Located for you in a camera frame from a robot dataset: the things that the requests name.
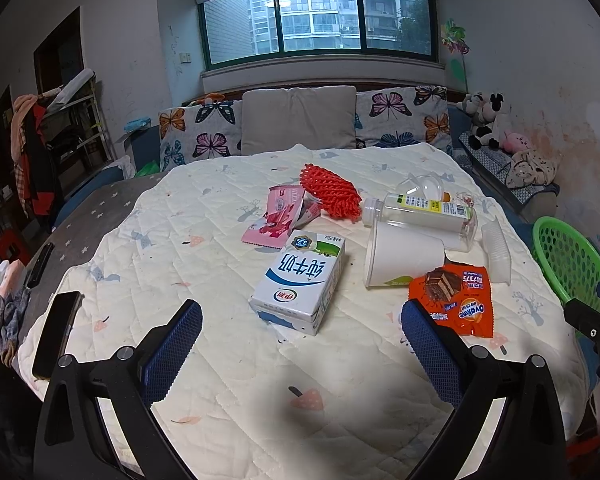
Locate dark star patterned cover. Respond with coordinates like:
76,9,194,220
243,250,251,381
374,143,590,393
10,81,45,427
18,172,166,344

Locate grey cushion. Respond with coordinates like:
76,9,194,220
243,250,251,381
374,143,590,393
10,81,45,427
240,86,356,155

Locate pink plush toy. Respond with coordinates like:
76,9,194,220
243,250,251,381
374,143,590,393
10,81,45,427
500,132,532,155

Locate black remote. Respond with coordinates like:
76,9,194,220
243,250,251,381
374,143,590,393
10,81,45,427
24,242,55,289

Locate cow plush toy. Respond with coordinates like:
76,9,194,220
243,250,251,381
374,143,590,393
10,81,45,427
455,92,510,151

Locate clear round plastic container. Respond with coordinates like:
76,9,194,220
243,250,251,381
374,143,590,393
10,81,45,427
396,174,445,200

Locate green plastic basket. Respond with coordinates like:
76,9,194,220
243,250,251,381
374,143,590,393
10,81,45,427
532,217,600,312

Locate left butterfly pillow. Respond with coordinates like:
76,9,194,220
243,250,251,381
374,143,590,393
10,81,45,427
159,100,242,171

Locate clothes rack with clothes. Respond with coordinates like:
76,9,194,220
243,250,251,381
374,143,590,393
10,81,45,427
10,68,114,217

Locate white quilted blanket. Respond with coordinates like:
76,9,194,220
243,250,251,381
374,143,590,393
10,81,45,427
17,142,589,480

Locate black phone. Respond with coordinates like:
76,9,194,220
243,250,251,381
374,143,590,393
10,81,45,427
32,290,83,380

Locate butterfly pillow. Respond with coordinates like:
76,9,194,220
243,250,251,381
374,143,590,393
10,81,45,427
159,100,242,171
354,86,452,154

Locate white blue milk carton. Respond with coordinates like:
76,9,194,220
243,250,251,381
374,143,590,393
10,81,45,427
249,230,346,336

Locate pink torn carton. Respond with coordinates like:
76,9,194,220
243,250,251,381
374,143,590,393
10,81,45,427
242,185,321,249

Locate white paper cup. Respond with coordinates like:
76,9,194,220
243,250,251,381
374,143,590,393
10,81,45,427
364,222,445,288

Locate clear plastic bottle yellow label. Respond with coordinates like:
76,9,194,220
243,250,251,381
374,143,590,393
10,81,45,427
361,193,477,252

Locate clear plastic cup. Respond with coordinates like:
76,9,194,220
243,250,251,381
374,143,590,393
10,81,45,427
481,219,512,285

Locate window with green frame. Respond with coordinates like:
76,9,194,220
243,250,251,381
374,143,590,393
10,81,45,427
198,0,438,68

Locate red stool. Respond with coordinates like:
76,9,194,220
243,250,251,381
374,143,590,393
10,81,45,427
0,229,32,266

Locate red mesh scrubber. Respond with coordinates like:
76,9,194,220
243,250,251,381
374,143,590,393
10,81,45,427
300,164,362,222

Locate right butterfly pillow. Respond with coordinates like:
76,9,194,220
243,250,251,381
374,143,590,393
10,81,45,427
354,86,452,154

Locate orange snack wrapper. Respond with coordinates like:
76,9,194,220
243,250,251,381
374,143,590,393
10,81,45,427
408,262,494,338

